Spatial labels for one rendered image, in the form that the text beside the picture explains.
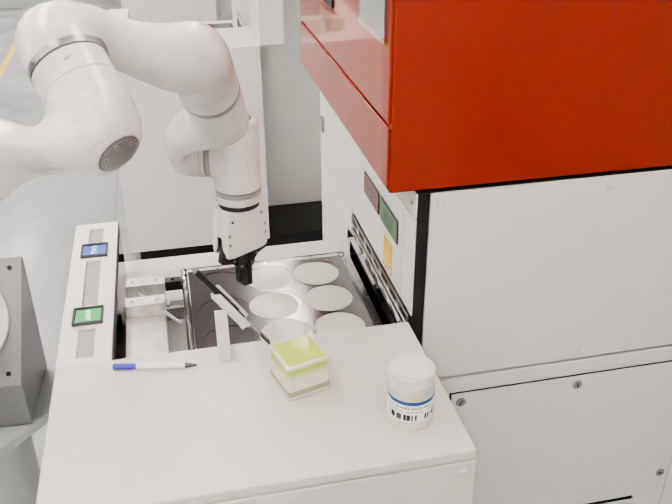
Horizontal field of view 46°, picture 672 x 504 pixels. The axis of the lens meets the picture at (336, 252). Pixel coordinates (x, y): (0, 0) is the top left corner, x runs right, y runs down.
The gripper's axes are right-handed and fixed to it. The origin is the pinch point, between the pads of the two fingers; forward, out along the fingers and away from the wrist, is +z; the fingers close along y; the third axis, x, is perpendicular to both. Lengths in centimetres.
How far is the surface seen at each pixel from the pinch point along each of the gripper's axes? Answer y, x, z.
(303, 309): -9.8, 6.1, 9.9
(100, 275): 17.2, -25.4, 4.0
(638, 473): -62, 60, 53
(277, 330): -1.2, 8.1, 9.9
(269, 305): -5.8, 0.2, 9.8
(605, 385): -51, 53, 26
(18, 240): -45, -240, 100
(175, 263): -9.5, -40.5, 18.0
